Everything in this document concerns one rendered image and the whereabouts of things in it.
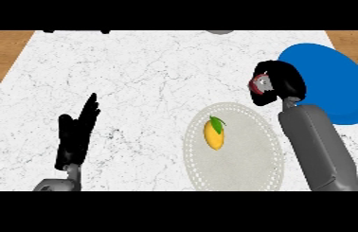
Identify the round beige placemat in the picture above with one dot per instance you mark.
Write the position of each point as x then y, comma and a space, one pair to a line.
243, 157

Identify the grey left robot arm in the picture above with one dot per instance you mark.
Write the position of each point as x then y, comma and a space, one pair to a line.
63, 182

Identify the grey round object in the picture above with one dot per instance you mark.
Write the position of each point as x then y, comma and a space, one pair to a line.
220, 31

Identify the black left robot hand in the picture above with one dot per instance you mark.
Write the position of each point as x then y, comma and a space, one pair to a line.
75, 138

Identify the blue plate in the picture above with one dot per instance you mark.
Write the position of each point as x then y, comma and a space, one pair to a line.
334, 81

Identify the yellow mango with green leaf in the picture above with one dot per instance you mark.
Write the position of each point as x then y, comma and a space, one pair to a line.
214, 134

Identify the red can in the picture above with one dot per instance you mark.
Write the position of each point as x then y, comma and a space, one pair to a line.
261, 83

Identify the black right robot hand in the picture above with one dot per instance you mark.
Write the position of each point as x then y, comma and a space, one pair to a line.
285, 81

